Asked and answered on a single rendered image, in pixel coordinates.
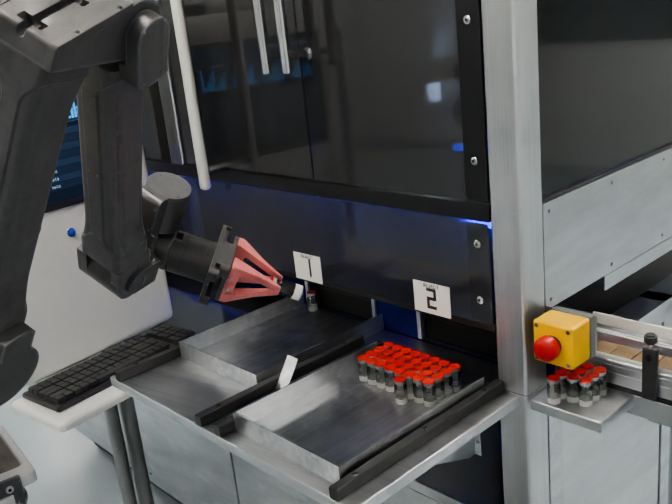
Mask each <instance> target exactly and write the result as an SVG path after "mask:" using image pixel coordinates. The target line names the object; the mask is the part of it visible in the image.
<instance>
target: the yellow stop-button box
mask: <svg viewBox="0 0 672 504"><path fill-rule="evenodd" d="M533 326H534V343H535V341H536V340H537V339H539V338H540V337H542V336H544V335H548V336H551V337H553V338H554V339H555V340H556V341H557V342H558V344H559V346H560V355H559V356H558V357H557V358H556V359H554V360H553V361H551V362H546V363H549V364H553V365H556V366H560V367H563V368H567V369H570V370H573V369H575V368H576V367H578V366H579V365H580V364H582V363H583V362H585V361H586V360H587V359H589V358H591V357H593V356H594V355H595V354H596V316H595V314H591V313H587V312H582V311H578V310H574V309H569V308H565V307H560V306H555V307H554V308H552V309H551V310H550V311H548V312H546V313H545V314H543V315H541V316H539V317H538V318H536V319H535V320H534V321H533Z"/></svg>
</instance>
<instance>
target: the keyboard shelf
mask: <svg viewBox="0 0 672 504"><path fill-rule="evenodd" d="M101 353H103V352H98V353H96V354H94V355H92V356H90V357H87V358H85V359H83V360H81V361H79V362H77V363H75V364H73V365H70V366H68V367H66V368H64V369H62V370H60V371H58V372H55V373H53V374H51V375H49V376H47V377H45V378H43V379H41V380H38V381H36V382H34V383H32V384H30V385H29V387H31V386H33V385H36V384H37V383H39V382H41V381H44V380H46V379H48V378H50V377H52V376H54V375H56V374H58V373H61V372H62V371H65V370H68V369H69V368H71V367H73V366H76V365H77V364H79V363H83V362H84V361H86V360H88V359H91V358H92V357H94V356H98V355H99V354H101ZM130 397H131V396H130V395H128V394H126V393H124V392H123V391H121V390H119V389H117V388H116V387H114V386H111V387H109V388H107V389H105V390H103V391H101V392H99V393H97V394H95V395H93V396H91V397H89V398H87V399H85V400H83V401H81V402H79V403H77V404H76V405H74V406H72V407H70V408H68V409H66V410H64V411H62V412H60V413H58V412H56V411H53V410H51V409H49V408H46V407H44V406H41V405H39V404H37V403H34V402H32V401H30V400H27V399H25V398H23V397H22V398H20V399H18V400H16V401H14V402H13V403H12V409H13V411H14V412H16V413H18V414H21V415H23V416H25V417H27V418H30V419H32V420H34V421H36V422H39V423H41V424H43V425H45V426H48V427H50V428H52V429H54V430H57V431H59V432H66V431H68V430H70V429H72V428H74V427H76V426H78V425H80V424H81V423H83V422H85V421H87V420H89V419H91V418H93V417H94V416H96V415H98V414H100V413H102V412H104V411H106V410H107V409H109V408H111V407H113V406H115V405H117V404H119V403H120V402H122V401H124V400H126V399H128V398H130Z"/></svg>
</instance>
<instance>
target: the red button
mask: <svg viewBox="0 0 672 504"><path fill-rule="evenodd" d="M533 349H534V353H535V355H536V356H537V357H538V358H539V359H540V360H542V361H545V362H551V361H553V360H554V359H556V358H557V357H558V356H559V355H560V346H559V344H558V342H557V341H556V340H555V339H554V338H553V337H551V336H548V335H544V336H542V337H540V338H539V339H537V340H536V341H535V343H534V348H533Z"/></svg>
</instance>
